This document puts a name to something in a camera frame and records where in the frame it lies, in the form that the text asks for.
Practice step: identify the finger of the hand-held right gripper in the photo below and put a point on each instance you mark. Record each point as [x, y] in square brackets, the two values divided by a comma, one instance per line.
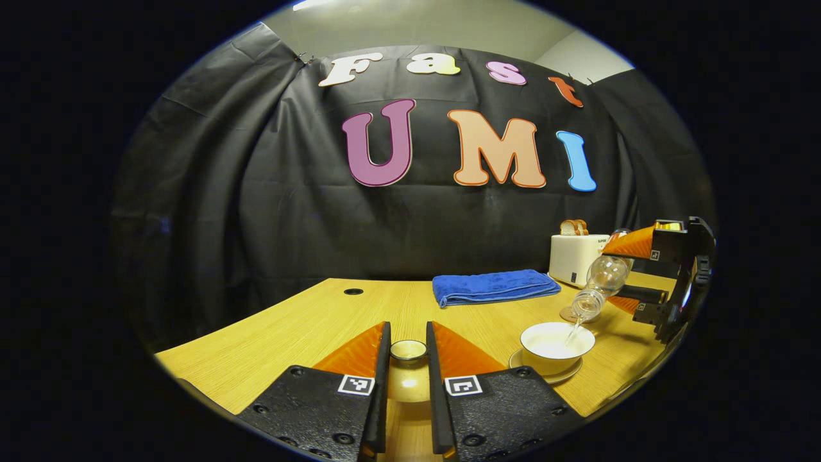
[644, 294]
[635, 244]

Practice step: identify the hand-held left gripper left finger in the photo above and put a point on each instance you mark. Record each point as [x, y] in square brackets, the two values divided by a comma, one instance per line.
[385, 385]

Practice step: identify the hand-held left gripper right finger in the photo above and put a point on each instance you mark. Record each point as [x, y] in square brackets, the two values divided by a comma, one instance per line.
[433, 385]

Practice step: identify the clear plastic water bottle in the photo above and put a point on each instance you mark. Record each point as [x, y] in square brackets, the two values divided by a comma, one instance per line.
[606, 274]

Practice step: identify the round brown coaster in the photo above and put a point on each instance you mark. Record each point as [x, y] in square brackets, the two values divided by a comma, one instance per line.
[564, 316]

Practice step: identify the yellow ceramic teacup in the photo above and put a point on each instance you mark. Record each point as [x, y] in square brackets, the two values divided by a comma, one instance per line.
[545, 362]

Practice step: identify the toast bread slice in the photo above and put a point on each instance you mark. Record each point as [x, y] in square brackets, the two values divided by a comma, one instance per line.
[583, 226]
[567, 228]

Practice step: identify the cream white toaster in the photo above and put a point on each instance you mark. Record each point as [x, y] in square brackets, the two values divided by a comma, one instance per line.
[571, 260]

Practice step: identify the yellow ceramic saucer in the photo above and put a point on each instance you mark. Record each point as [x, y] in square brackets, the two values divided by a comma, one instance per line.
[571, 374]

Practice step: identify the folded blue towel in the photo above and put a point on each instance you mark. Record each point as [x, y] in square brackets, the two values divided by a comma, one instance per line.
[494, 287]

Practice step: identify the black backdrop cloth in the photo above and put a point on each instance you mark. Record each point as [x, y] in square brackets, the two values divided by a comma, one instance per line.
[288, 224]

